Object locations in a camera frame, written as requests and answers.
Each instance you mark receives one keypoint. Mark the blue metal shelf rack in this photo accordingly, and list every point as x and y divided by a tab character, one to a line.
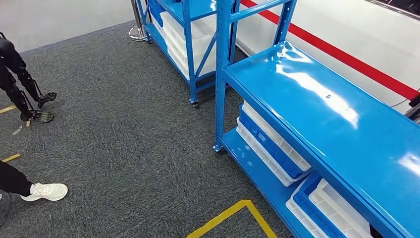
188	49
328	115

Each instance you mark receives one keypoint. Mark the black stanchion post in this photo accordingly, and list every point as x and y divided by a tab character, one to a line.
414	110

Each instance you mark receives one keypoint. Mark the white car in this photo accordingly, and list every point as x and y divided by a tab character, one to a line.
361	26

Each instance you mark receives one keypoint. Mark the black part inside crate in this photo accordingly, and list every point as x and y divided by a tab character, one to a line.
375	231

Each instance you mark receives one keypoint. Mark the chrome stanchion post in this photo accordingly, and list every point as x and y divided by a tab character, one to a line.
137	33

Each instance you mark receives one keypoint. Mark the red barrier belt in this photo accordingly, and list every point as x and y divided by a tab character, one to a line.
344	57

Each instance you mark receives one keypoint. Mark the person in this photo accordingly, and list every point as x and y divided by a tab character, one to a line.
46	192

